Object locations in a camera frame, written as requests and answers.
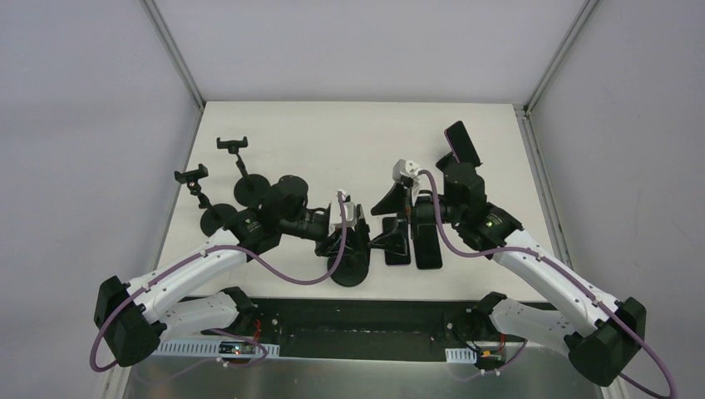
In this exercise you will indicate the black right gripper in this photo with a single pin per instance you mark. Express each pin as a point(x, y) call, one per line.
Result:
point(404, 198)

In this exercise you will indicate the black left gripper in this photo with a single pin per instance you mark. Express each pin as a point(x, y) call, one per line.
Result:
point(342, 238)

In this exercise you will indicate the purple phone with black screen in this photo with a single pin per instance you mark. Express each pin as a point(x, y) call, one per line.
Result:
point(396, 249)

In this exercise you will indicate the black round-base phone stand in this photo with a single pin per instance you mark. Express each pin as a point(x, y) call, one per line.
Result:
point(250, 188)

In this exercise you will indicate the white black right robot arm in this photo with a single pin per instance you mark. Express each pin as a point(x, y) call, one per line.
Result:
point(599, 333)

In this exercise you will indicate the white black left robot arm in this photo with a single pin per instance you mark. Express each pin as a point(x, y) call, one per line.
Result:
point(134, 317)

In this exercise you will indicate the black folding phone stand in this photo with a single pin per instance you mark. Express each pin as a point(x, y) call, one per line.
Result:
point(444, 161)

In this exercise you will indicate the purple phone on folding stand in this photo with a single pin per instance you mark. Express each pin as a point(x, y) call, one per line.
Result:
point(462, 148)

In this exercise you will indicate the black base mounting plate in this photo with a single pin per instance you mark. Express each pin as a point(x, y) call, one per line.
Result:
point(406, 331)

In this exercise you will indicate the left controller board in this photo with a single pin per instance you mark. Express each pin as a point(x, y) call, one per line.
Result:
point(228, 348)

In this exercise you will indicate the controller board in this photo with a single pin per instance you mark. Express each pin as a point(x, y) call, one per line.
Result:
point(228, 348)
point(466, 355)

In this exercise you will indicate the right controller board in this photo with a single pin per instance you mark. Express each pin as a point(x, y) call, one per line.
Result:
point(466, 355)

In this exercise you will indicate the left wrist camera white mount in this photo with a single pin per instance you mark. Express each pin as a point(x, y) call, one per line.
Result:
point(342, 212)

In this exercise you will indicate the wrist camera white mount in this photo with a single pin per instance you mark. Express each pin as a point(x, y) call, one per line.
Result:
point(406, 173)
point(342, 212)

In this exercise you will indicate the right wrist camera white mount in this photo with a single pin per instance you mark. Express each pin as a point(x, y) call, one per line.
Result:
point(406, 173)

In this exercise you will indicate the right aluminium frame rail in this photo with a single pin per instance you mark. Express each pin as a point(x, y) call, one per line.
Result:
point(537, 146)

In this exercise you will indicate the aluminium frame rail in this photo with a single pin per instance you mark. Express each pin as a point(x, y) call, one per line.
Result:
point(537, 146)
point(530, 371)

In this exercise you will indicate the front aluminium frame rail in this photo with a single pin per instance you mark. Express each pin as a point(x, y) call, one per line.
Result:
point(530, 371)

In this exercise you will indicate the aluminium table edge rail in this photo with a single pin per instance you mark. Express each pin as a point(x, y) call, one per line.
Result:
point(176, 112)

